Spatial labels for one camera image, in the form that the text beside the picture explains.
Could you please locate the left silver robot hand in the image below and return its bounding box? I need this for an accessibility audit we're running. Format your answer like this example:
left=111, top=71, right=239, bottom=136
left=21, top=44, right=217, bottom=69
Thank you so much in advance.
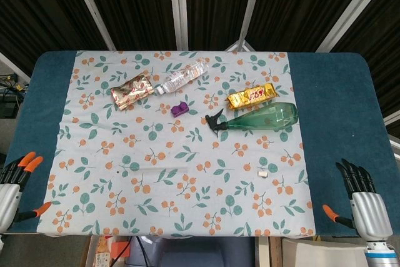
left=0, top=151, right=53, bottom=233

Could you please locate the champagne foil wrapper red print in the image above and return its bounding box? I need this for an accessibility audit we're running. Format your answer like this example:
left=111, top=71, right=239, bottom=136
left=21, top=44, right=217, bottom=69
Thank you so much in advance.
left=111, top=73, right=155, bottom=111

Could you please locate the clear plastic water bottle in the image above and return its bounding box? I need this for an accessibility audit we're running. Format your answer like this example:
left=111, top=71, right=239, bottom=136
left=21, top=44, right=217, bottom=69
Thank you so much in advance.
left=155, top=57, right=209, bottom=95

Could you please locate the green spray bottle black trigger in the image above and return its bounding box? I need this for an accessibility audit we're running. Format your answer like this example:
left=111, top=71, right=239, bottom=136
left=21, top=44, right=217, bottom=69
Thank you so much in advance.
left=204, top=101, right=299, bottom=138

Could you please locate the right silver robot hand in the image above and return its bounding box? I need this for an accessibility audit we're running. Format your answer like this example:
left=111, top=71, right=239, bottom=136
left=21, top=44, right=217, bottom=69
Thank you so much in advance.
left=322, top=158, right=394, bottom=243

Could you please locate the floral print tablecloth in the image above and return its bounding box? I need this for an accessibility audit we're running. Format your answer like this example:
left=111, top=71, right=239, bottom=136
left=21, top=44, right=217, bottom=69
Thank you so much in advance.
left=36, top=49, right=316, bottom=238

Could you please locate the black folding screen white frame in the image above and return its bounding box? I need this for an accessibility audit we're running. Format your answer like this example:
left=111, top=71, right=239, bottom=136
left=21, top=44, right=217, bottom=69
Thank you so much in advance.
left=0, top=0, right=400, bottom=143

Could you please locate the cardboard box with orange item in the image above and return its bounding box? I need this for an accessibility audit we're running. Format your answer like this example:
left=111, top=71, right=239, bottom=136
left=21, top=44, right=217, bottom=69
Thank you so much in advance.
left=86, top=235, right=132, bottom=267

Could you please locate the yellow gold snack pack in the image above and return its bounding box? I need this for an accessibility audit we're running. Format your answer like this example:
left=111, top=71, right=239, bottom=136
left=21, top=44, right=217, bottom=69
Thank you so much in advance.
left=226, top=82, right=279, bottom=111

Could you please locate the blue felt table cover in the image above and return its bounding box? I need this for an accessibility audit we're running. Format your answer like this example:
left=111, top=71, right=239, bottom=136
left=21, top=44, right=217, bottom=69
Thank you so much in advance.
left=0, top=50, right=400, bottom=237

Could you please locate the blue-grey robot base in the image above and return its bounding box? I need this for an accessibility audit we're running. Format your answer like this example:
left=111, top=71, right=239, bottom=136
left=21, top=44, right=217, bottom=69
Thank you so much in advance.
left=129, top=236, right=256, bottom=267

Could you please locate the black electronics with cables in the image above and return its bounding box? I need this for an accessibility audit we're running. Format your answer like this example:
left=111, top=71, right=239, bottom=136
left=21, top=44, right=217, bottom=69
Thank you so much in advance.
left=0, top=72, right=29, bottom=118

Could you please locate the purple toy brick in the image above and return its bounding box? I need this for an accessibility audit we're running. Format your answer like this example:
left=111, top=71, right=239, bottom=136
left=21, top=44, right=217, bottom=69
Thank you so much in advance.
left=170, top=101, right=190, bottom=118

